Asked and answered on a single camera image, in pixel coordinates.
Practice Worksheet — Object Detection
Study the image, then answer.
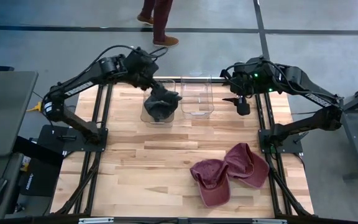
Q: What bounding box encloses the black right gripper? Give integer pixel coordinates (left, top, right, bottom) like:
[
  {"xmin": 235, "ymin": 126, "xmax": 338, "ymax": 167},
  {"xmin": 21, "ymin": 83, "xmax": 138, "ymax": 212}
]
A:
[{"xmin": 222, "ymin": 81, "xmax": 254, "ymax": 116}]

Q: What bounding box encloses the black cap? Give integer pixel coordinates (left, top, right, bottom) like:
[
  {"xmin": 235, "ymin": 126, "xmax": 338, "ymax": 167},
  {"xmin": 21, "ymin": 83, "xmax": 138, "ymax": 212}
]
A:
[{"xmin": 143, "ymin": 88, "xmax": 183, "ymax": 123}]

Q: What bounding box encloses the maroon cap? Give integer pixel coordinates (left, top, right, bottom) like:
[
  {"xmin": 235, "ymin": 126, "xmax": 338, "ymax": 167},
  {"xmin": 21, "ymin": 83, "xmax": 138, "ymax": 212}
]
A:
[
  {"xmin": 190, "ymin": 158, "xmax": 232, "ymax": 208},
  {"xmin": 223, "ymin": 142, "xmax": 271, "ymax": 190}
]

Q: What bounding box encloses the clear plastic bin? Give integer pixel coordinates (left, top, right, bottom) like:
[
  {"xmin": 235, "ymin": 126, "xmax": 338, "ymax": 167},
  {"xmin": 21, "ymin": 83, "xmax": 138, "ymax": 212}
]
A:
[
  {"xmin": 139, "ymin": 78, "xmax": 177, "ymax": 129},
  {"xmin": 180, "ymin": 74, "xmax": 215, "ymax": 120}
]

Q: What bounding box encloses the person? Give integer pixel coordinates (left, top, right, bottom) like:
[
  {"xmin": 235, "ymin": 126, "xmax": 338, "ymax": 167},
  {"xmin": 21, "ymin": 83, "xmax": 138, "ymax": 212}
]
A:
[{"xmin": 135, "ymin": 0, "xmax": 180, "ymax": 49}]

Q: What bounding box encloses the yellow power plug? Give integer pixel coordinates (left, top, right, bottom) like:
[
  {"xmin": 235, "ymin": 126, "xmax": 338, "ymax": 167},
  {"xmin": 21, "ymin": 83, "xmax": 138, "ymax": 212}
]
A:
[{"xmin": 26, "ymin": 101, "xmax": 45, "ymax": 113}]

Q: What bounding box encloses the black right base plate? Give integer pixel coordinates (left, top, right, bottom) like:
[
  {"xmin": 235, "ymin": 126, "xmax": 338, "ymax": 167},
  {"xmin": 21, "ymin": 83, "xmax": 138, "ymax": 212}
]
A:
[{"xmin": 258, "ymin": 129, "xmax": 305, "ymax": 155}]

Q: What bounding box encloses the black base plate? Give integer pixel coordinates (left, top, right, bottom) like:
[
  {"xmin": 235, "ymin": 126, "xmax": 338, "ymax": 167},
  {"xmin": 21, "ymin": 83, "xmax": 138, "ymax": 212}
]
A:
[
  {"xmin": 37, "ymin": 124, "xmax": 109, "ymax": 154},
  {"xmin": 258, "ymin": 129, "xmax": 305, "ymax": 155}
]

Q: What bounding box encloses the black metal table frame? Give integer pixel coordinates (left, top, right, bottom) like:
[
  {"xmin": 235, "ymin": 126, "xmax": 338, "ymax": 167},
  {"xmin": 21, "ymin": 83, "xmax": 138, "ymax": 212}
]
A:
[{"xmin": 53, "ymin": 76, "xmax": 315, "ymax": 217}]

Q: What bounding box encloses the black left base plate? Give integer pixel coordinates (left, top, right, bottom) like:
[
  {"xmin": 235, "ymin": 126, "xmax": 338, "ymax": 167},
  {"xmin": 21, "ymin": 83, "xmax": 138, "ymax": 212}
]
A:
[{"xmin": 37, "ymin": 124, "xmax": 109, "ymax": 154}]

